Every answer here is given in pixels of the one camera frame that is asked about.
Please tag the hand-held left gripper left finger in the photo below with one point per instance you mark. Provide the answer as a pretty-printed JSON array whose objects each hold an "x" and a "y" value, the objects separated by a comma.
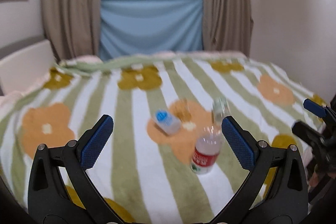
[{"x": 96, "y": 144}]

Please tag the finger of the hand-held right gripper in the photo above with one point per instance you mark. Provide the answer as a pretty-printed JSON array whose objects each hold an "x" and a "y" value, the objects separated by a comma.
[
  {"x": 307, "y": 133},
  {"x": 313, "y": 106}
]

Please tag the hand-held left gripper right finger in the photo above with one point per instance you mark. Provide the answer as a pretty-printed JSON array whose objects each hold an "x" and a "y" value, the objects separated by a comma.
[{"x": 238, "y": 145}]

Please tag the red label plastic water bottle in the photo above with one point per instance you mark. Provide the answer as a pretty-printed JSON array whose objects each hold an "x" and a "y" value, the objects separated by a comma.
[{"x": 206, "y": 154}]

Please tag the green striped floral blanket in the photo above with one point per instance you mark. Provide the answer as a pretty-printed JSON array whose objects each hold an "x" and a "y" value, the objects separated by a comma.
[{"x": 147, "y": 161}]

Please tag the small white blue label bottle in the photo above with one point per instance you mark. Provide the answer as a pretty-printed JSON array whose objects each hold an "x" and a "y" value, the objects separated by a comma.
[{"x": 167, "y": 121}]

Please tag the white headboard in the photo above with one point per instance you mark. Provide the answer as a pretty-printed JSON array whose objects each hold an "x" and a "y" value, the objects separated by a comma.
[{"x": 26, "y": 64}]

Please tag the light blue hanging cloth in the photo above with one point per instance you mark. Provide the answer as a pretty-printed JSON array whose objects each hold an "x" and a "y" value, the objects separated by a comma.
[{"x": 151, "y": 24}]

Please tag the beige curtain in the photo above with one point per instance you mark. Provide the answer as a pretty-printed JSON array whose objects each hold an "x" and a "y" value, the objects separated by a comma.
[
  {"x": 225, "y": 1},
  {"x": 71, "y": 3}
]

